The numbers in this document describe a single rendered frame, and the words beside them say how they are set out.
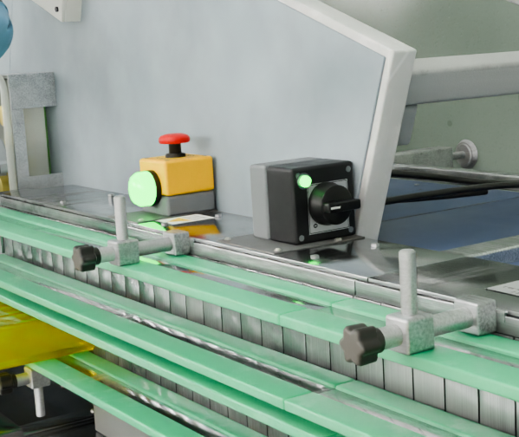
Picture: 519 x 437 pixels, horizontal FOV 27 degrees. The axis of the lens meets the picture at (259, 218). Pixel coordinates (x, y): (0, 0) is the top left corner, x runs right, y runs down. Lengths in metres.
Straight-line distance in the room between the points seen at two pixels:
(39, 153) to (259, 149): 0.60
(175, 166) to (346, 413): 0.54
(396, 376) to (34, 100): 1.01
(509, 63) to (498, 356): 0.56
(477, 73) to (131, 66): 0.54
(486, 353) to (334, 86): 0.45
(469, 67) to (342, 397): 0.45
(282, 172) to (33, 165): 0.77
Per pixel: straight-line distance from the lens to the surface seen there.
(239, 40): 1.31
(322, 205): 1.09
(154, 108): 1.51
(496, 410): 0.86
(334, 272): 0.99
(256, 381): 0.98
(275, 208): 1.12
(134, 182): 1.36
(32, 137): 1.80
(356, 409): 0.90
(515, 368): 0.75
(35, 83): 1.80
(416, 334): 0.78
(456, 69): 1.22
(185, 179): 1.36
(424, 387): 0.92
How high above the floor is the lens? 1.46
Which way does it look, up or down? 33 degrees down
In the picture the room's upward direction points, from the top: 99 degrees counter-clockwise
